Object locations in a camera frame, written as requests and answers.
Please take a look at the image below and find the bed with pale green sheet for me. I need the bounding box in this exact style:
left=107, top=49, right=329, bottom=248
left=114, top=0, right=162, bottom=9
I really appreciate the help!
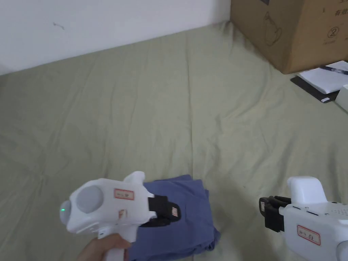
left=0, top=20, right=348, bottom=261

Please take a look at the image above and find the blue garment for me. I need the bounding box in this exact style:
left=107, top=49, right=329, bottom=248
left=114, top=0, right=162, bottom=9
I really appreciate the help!
left=127, top=175, right=221, bottom=261

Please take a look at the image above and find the small white box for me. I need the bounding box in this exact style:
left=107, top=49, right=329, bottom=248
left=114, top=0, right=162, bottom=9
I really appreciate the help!
left=334, top=84, right=348, bottom=114

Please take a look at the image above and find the black flat folder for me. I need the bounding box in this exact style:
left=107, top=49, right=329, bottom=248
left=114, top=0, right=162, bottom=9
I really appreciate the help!
left=290, top=73, right=340, bottom=104

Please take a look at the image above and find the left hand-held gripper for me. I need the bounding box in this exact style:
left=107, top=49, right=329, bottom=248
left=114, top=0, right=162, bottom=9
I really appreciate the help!
left=59, top=171, right=181, bottom=261

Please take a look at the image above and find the white paper booklet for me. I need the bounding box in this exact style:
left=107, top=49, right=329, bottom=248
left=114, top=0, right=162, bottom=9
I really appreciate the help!
left=297, top=60, right=348, bottom=95

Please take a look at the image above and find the brown cardboard carton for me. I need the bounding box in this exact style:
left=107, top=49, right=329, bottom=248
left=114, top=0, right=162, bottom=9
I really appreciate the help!
left=230, top=0, right=348, bottom=74

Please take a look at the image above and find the person's left hand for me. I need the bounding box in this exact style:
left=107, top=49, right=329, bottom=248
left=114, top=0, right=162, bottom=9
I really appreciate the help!
left=74, top=233, right=132, bottom=261

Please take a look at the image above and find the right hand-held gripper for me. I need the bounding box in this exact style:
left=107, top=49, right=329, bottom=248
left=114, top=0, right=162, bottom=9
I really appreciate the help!
left=258, top=176, right=348, bottom=261

